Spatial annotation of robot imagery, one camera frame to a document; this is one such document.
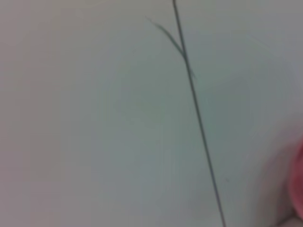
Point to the red round plate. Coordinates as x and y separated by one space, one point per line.
298 182

